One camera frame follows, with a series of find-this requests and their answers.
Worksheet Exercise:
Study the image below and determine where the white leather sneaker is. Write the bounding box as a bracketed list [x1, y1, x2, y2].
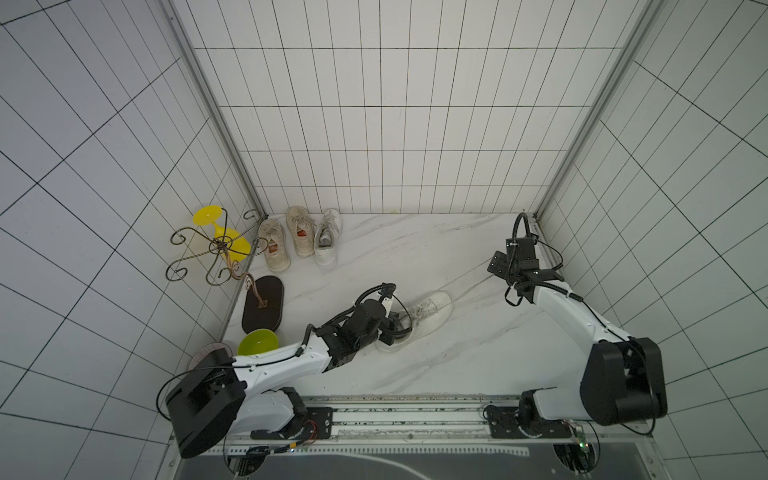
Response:
[375, 291, 453, 354]
[314, 209, 342, 269]

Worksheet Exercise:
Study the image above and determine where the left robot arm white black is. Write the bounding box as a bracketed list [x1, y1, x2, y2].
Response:
[157, 296, 413, 459]

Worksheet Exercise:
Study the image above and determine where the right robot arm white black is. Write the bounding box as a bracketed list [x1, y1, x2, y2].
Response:
[488, 236, 668, 435]

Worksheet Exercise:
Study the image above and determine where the green plastic bowl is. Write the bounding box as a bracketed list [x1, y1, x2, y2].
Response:
[237, 329, 279, 356]

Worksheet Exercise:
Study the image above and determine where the dark oval stand base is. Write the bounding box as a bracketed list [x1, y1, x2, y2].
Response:
[241, 274, 285, 334]

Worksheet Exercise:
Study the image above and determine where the beige sneaker red label right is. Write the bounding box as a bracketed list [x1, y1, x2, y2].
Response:
[286, 206, 315, 258]

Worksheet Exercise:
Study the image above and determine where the beige sneaker red label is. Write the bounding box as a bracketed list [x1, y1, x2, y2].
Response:
[258, 219, 291, 273]
[286, 206, 315, 258]

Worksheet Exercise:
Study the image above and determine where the beige sneaker red label left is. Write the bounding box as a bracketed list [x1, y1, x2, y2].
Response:
[258, 219, 291, 273]

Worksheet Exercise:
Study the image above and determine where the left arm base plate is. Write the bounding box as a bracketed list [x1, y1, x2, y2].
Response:
[250, 407, 334, 441]

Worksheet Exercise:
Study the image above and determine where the aluminium mounting rail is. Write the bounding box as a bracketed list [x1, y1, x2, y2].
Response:
[170, 394, 652, 448]

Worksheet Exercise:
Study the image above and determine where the scrolled metal wire stand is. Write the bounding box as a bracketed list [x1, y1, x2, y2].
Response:
[165, 205, 268, 308]

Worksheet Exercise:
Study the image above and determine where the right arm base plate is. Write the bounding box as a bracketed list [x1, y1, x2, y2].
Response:
[482, 404, 572, 440]

